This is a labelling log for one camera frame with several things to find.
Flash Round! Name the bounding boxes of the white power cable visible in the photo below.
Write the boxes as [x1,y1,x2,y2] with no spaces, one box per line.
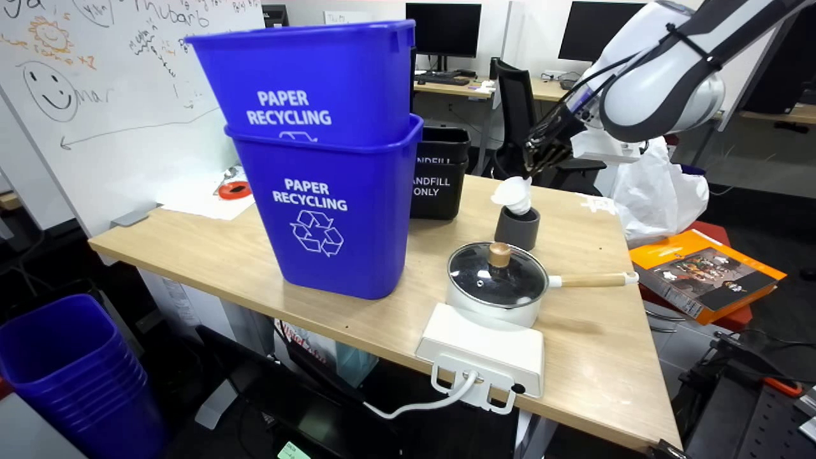
[362,362,520,424]

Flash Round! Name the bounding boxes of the orange book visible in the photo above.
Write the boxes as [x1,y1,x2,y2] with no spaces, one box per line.
[628,227,788,327]

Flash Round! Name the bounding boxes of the dark office chair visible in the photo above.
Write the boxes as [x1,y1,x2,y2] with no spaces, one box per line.
[489,56,540,175]

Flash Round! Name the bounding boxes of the white rectangular cooker block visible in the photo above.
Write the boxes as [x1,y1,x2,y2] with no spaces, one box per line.
[414,300,547,399]

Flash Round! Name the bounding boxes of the orange tape roll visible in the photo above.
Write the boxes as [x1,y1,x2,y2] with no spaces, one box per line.
[218,177,256,202]

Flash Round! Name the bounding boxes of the wooden office desk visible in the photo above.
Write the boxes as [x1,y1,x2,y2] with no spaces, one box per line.
[414,74,572,105]

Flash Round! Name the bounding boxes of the white object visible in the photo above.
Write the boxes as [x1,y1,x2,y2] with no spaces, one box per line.
[489,172,535,217]

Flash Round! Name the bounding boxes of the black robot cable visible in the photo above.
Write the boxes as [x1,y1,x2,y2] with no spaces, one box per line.
[551,0,801,111]

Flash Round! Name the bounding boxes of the whiteboard with smiley drawing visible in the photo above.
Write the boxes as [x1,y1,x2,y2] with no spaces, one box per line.
[0,0,266,237]

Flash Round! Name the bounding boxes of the nested blue bins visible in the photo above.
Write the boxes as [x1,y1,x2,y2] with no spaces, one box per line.
[0,290,168,459]

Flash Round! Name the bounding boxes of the white printed plastic bag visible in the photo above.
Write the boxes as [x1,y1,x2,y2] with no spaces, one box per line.
[568,124,711,249]

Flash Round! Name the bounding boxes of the white paper sheet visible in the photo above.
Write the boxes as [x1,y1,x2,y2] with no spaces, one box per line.
[162,162,259,223]

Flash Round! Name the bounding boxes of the grey cup vessel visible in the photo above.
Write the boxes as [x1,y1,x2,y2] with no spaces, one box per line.
[493,203,543,253]

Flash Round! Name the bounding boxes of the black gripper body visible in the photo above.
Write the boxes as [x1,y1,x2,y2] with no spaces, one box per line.
[524,105,591,167]

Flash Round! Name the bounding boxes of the black landfill bin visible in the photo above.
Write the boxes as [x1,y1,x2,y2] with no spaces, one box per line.
[417,124,473,149]
[410,138,473,222]

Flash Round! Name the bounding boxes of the black computer monitor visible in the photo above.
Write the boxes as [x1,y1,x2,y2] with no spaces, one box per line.
[403,0,484,61]
[557,0,648,63]

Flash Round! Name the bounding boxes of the blue paper recycling bin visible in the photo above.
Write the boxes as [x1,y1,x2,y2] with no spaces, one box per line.
[224,111,426,300]
[185,17,418,148]

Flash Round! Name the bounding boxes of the white saucepan with wooden handle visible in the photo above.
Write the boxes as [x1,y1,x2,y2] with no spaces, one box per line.
[445,239,642,332]

